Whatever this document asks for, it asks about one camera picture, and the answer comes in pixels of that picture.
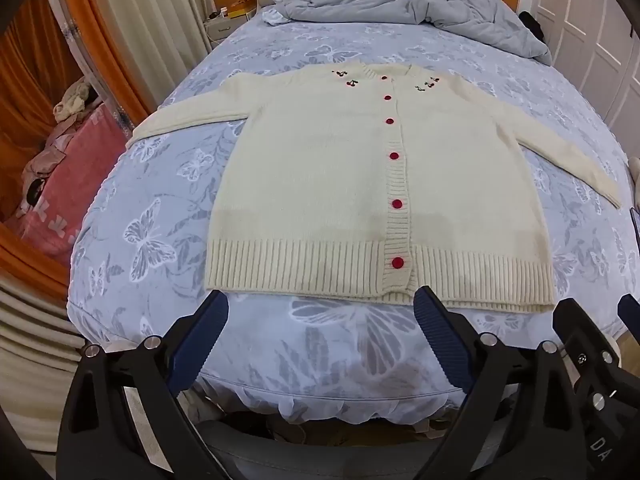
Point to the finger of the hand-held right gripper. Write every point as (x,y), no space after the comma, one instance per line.
(630,310)
(575,322)

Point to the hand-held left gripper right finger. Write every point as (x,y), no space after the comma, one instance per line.
(442,335)

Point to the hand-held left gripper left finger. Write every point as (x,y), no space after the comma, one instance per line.
(200,340)

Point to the cream knit cardigan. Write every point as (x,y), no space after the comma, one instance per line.
(310,170)

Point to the pile of beige clothes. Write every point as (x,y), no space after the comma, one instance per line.
(70,105)

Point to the butterfly print bed sheet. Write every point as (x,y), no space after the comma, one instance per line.
(175,240)

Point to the cream cloth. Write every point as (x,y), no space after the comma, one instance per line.
(635,170)

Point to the cream pleated curtain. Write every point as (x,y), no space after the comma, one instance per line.
(150,10)
(35,360)

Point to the pink blanket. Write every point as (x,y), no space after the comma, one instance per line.
(75,170)

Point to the white wardrobe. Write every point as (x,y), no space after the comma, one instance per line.
(590,35)

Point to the black bag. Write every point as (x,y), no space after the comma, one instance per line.
(531,24)

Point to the white nightstand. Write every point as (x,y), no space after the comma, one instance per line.
(222,30)

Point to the orange curtain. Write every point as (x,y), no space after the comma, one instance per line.
(30,60)

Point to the white pillow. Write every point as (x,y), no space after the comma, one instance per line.
(272,16)

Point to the yellow box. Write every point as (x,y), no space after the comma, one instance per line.
(242,10)

